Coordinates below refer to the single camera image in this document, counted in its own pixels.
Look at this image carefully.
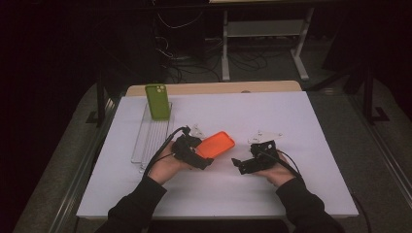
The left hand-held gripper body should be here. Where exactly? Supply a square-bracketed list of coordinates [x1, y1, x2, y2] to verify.
[171, 123, 208, 170]

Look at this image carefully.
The person's left hand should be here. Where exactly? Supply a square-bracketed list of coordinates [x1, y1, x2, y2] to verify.
[149, 144, 192, 185]

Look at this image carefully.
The right hand-held gripper cable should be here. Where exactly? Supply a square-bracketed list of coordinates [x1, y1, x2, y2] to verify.
[258, 150, 372, 233]

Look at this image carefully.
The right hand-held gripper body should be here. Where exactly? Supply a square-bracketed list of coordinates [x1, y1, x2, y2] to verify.
[239, 130, 284, 176]

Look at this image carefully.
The green phone case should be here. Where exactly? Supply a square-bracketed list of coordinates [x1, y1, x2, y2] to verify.
[144, 83, 172, 121]

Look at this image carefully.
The black metal stand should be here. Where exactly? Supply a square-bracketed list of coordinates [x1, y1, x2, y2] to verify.
[86, 76, 110, 127]
[362, 64, 391, 125]

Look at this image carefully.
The orange phone case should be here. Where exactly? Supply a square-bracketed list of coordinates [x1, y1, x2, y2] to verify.
[194, 130, 236, 160]

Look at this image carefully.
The person's right hand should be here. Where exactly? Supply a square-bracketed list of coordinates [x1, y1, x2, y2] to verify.
[256, 153, 296, 187]

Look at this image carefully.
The left hand-held gripper cable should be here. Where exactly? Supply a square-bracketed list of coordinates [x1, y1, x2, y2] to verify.
[142, 125, 190, 178]

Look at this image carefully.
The grey metal frame rail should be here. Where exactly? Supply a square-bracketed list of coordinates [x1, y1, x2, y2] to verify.
[48, 96, 120, 233]
[348, 93, 412, 208]

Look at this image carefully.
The clear plastic rack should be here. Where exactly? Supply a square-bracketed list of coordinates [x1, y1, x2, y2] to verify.
[130, 102, 176, 173]

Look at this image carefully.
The tangle of black floor cables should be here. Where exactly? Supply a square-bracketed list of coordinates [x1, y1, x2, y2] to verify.
[154, 9, 292, 83]

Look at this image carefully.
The white metal desk frame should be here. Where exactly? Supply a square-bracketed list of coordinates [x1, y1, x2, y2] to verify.
[222, 7, 315, 82]

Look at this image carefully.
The hand-held gripper cable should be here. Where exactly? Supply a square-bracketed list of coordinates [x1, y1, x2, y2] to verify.
[258, 150, 372, 233]
[142, 125, 190, 178]

